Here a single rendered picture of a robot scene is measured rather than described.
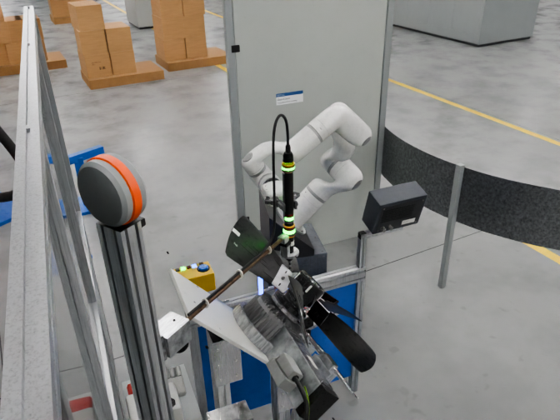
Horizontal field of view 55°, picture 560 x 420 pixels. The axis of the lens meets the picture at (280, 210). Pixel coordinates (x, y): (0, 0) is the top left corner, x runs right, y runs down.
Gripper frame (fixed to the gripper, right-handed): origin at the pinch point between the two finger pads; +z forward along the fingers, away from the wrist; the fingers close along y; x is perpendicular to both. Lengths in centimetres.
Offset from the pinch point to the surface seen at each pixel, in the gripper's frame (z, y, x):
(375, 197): -34, -58, -26
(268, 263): 4.8, 9.9, -19.2
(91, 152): -334, 54, -97
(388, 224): -32, -65, -41
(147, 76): -741, -65, -139
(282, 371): 38, 19, -36
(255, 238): -1.5, 12.2, -11.7
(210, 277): -31, 23, -45
